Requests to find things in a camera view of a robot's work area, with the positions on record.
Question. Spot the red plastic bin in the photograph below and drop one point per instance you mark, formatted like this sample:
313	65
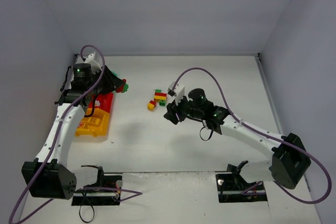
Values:
104	102

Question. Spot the red arch lego brick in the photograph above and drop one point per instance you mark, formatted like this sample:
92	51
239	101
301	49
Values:
119	89

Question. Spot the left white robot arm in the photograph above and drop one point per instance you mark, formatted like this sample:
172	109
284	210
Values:
48	176

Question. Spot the green rounded lego brick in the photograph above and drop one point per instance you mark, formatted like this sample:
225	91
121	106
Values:
125	88

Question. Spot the yellow plastic bin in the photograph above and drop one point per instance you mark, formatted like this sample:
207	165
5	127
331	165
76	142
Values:
96	125

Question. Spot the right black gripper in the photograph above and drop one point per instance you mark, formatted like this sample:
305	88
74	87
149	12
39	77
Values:
172	112

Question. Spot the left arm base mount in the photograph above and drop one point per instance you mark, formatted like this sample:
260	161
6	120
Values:
100	197

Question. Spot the yellow red lego block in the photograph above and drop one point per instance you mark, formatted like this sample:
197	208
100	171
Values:
151	105

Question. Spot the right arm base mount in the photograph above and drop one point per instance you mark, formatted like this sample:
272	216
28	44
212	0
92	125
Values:
233	188

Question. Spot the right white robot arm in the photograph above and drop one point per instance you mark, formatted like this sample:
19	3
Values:
285	163

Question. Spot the multicolor lego block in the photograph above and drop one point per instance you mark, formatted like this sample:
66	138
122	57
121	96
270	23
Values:
160	97

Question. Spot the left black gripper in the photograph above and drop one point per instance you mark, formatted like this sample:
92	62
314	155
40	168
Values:
109	82

